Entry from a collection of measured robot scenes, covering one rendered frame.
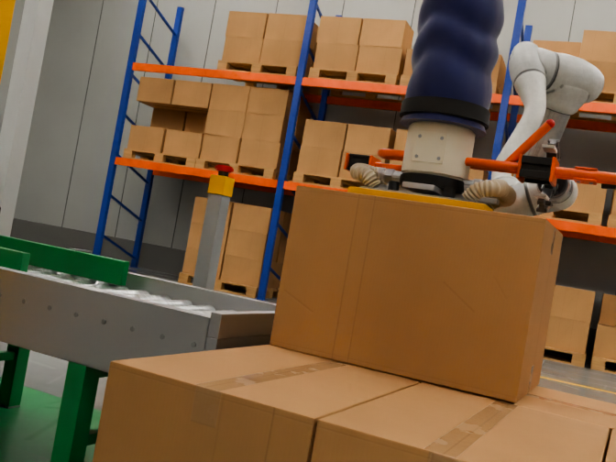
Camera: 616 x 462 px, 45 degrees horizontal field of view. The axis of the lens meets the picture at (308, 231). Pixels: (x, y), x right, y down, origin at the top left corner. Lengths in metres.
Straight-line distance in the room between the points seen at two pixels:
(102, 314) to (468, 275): 0.91
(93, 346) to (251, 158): 8.34
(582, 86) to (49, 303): 1.76
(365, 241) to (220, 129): 8.79
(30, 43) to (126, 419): 3.99
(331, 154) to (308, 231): 7.96
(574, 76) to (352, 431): 1.71
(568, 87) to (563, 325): 6.65
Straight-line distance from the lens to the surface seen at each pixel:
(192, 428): 1.27
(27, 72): 5.10
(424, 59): 1.90
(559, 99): 2.60
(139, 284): 2.69
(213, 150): 10.48
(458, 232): 1.69
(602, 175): 1.83
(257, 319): 1.90
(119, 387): 1.35
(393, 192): 1.79
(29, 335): 2.10
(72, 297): 2.01
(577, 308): 9.07
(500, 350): 1.67
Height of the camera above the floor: 0.80
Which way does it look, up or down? 1 degrees up
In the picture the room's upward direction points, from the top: 10 degrees clockwise
